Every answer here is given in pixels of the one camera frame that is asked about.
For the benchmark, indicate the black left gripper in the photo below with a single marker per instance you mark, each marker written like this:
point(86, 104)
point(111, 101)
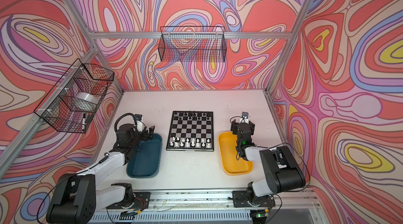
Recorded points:
point(144, 135)

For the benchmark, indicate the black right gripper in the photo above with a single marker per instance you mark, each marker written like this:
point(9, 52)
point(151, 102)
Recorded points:
point(234, 127)

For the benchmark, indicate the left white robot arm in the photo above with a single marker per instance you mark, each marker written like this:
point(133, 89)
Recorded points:
point(76, 198)

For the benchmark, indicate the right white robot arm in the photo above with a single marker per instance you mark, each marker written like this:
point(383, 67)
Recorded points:
point(281, 172)

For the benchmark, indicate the black white chess board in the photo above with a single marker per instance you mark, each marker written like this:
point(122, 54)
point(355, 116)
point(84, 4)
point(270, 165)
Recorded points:
point(191, 130)

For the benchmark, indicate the yellow plastic tray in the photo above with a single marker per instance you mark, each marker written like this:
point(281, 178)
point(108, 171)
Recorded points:
point(232, 165)

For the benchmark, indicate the teal plastic tray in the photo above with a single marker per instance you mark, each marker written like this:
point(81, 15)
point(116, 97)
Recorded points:
point(145, 162)

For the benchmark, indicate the black marker in basket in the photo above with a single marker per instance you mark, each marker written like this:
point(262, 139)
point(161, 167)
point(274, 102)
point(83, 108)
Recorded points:
point(83, 122)

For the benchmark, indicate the silver tape roll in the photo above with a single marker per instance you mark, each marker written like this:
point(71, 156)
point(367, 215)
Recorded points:
point(87, 97)

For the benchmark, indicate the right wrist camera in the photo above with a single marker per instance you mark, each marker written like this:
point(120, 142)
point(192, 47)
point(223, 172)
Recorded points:
point(244, 117)

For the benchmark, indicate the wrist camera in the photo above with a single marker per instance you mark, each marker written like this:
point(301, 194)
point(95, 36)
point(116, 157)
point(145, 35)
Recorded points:
point(244, 117)
point(138, 122)

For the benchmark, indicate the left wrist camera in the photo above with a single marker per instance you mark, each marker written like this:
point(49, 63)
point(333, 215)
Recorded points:
point(138, 122)

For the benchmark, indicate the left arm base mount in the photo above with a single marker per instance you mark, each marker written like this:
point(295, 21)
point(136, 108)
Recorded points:
point(139, 201)

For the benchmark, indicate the black wire basket left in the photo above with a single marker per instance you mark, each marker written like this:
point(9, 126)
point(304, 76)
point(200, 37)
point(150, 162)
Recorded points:
point(64, 112)

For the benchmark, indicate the black wire basket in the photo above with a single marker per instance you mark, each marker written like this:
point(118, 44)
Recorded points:
point(64, 112)
point(185, 44)

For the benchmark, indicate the black wire basket back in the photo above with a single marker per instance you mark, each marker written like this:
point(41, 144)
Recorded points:
point(185, 44)

